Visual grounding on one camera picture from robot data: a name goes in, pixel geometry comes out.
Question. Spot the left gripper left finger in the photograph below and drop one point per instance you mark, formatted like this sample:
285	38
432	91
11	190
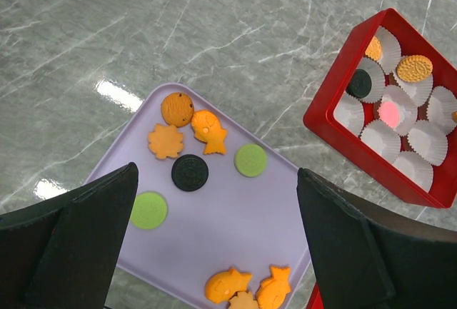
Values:
62	252

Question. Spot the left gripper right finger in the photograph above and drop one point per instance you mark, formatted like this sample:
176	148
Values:
366	256

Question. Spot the pink sandwich cookie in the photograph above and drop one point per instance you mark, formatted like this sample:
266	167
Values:
389	114

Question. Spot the green sandwich cookie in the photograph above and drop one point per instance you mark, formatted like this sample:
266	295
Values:
250	160
149	210

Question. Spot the black sandwich cookie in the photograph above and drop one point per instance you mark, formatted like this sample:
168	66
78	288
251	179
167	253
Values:
189	172
360	84

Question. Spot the orange round cookie hidden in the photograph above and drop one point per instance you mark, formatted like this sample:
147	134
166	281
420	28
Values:
414	68

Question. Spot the orange round sandwich cookie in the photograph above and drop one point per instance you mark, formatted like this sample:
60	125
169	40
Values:
374	49

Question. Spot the red box lid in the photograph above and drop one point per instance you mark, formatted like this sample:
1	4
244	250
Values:
315	301

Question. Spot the orange fish cookie right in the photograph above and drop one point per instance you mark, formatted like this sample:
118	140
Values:
273	290

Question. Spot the orange fish cookie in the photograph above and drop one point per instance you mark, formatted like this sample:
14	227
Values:
273	290
207	129
224	285

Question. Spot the orange leaf cookie bottom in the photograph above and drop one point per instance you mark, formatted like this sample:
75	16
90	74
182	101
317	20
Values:
243	300

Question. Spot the orange leaf cookie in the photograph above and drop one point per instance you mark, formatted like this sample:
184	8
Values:
165	141
243	300

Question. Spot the red cookie box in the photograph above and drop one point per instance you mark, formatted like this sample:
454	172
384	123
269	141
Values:
319	115

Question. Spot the orange fish cookie bottom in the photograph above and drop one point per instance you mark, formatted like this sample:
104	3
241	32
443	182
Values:
224	285

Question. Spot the orange leaf cookie top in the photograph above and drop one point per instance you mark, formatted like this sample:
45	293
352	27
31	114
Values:
165	141

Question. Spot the lavender plastic tray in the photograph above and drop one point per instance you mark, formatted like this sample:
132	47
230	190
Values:
234	221

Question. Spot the chocolate chip cookie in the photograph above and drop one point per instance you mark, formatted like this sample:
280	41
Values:
177	109

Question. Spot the orange fish cookie top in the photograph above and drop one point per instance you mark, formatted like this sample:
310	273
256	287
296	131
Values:
207	129

